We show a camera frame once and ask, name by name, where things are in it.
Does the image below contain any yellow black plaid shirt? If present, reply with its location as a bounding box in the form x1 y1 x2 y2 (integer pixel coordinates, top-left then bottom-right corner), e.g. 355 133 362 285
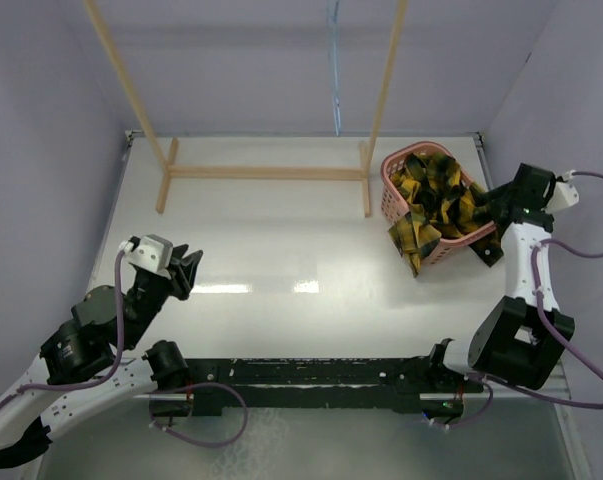
389 153 491 276

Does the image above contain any blue wire hanger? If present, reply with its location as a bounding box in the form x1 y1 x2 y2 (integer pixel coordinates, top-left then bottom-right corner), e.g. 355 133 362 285
326 0 342 137

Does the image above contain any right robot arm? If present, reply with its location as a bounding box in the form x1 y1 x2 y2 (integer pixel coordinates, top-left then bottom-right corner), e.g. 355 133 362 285
425 164 579 391

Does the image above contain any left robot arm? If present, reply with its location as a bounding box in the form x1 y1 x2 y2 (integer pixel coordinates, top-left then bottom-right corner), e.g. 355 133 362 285
0 235 203 470

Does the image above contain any pink plastic basket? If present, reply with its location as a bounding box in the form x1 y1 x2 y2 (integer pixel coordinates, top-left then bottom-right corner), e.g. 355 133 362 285
381 141 503 276

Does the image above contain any wooden clothes rack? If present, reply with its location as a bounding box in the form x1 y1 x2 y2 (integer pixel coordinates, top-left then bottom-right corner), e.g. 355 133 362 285
83 1 408 218

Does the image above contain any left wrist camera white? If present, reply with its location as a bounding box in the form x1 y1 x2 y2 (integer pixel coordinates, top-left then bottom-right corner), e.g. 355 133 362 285
119 234 174 278

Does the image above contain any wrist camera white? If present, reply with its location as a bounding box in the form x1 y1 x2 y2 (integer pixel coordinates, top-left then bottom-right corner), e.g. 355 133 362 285
543 170 580 214
119 234 174 278

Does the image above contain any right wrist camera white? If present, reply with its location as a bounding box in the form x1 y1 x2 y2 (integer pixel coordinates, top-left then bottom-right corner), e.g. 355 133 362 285
543 170 580 214

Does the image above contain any aluminium rail frame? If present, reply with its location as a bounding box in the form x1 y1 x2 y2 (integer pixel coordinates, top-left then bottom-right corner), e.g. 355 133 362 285
38 130 567 401

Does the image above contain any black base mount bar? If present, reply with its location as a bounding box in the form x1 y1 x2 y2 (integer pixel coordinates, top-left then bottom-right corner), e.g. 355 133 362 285
186 356 484 416

